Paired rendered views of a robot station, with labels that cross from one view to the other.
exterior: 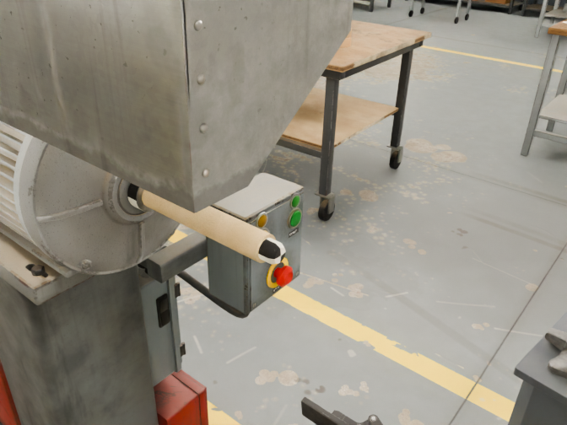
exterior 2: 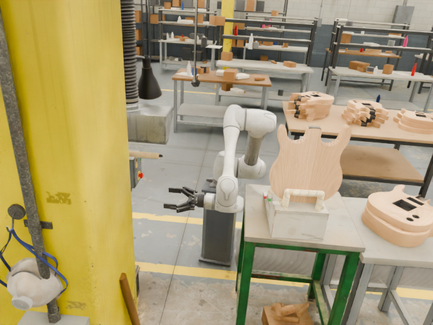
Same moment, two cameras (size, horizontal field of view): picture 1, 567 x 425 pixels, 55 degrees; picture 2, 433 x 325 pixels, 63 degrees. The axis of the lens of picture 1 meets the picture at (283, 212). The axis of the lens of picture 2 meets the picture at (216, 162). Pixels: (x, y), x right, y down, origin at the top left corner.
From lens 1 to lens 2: 142 cm
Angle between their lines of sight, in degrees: 31
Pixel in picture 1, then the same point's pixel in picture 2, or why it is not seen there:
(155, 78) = (160, 128)
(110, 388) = not seen: hidden behind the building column
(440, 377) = (174, 219)
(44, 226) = not seen: hidden behind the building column
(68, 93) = (139, 132)
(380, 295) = (141, 200)
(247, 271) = (134, 175)
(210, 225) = (146, 155)
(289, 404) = not seen: hidden behind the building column
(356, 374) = (145, 229)
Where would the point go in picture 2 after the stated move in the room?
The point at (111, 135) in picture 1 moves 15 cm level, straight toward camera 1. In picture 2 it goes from (149, 137) to (172, 146)
